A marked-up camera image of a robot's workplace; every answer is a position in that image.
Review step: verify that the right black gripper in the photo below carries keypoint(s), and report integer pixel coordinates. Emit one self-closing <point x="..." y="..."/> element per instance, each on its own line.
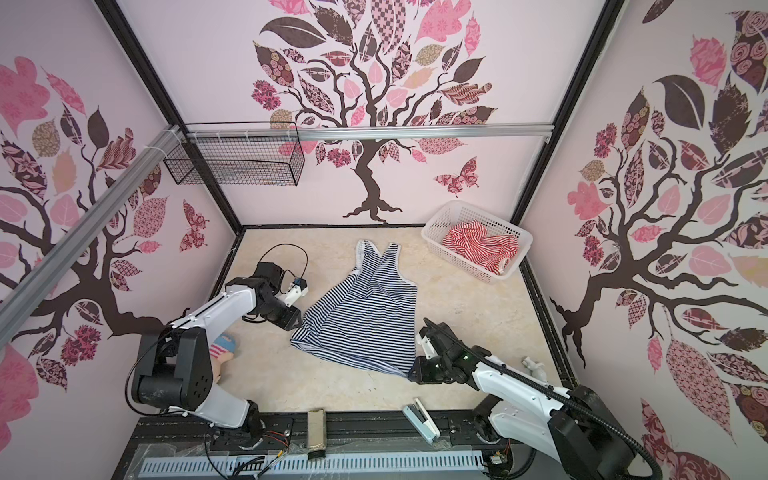
<point x="420" y="370"/>

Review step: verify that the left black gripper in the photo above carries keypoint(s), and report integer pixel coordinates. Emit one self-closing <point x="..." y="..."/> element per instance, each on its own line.
<point x="289" y="318"/>

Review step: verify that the navy white striped tank top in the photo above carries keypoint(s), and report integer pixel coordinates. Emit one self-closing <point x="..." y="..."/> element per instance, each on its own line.
<point x="367" y="321"/>

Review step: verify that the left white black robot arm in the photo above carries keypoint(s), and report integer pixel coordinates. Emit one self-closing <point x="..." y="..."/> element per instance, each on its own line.
<point x="174" y="370"/>

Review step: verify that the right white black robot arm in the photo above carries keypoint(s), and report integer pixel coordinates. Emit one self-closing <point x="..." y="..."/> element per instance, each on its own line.
<point x="571" y="426"/>

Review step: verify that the red white striped tank top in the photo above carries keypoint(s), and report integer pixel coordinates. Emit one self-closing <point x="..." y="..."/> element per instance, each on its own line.
<point x="491" y="252"/>

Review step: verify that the white stapler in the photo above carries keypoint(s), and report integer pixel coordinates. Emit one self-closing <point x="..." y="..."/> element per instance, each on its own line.
<point x="420" y="419"/>

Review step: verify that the plush doll striped hat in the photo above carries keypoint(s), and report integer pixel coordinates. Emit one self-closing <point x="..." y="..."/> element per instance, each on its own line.
<point x="221" y="350"/>

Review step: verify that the grey rectangular block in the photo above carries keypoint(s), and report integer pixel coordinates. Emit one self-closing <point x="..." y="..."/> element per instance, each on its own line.
<point x="316" y="435"/>

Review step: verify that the small white figurine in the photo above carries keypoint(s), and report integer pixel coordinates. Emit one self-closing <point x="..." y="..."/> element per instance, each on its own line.
<point x="535" y="369"/>

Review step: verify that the white plastic laundry basket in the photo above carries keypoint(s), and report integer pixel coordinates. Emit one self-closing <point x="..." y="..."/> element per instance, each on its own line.
<point x="457" y="212"/>

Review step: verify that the silver rear aluminium bar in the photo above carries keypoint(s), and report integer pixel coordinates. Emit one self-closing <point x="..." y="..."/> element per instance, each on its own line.
<point x="369" y="132"/>

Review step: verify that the silver aluminium bar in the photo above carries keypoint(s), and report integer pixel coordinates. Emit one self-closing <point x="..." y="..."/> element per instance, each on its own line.
<point x="369" y="132"/>
<point x="19" y="305"/>

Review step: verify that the silver left aluminium bar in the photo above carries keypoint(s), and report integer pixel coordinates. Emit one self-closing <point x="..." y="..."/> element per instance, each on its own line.
<point x="19" y="305"/>

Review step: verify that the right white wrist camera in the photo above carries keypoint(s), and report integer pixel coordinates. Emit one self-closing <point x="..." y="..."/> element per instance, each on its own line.
<point x="427" y="347"/>

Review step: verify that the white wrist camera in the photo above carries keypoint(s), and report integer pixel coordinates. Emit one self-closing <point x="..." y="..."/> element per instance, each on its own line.
<point x="427" y="347"/>
<point x="297" y="290"/>

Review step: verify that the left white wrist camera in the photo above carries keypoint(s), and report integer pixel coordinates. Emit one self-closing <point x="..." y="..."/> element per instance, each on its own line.
<point x="297" y="290"/>

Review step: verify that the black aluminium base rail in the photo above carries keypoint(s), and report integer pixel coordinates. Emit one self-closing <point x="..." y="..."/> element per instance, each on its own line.
<point x="455" y="426"/>

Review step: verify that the white slotted cable duct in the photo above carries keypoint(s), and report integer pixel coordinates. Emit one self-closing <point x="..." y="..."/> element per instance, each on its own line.
<point x="299" y="464"/>

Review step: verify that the black wire mesh basket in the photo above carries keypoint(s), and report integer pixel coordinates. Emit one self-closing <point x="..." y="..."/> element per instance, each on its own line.
<point x="258" y="153"/>

